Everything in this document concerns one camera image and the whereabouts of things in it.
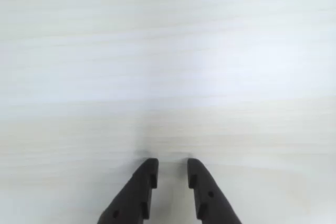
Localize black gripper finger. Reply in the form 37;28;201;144
97;157;159;224
186;157;243;224

